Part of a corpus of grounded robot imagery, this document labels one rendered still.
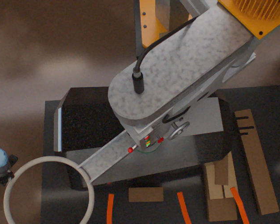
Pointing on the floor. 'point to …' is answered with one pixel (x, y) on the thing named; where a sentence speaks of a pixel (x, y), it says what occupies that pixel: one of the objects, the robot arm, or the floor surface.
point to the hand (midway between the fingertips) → (8, 177)
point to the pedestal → (138, 29)
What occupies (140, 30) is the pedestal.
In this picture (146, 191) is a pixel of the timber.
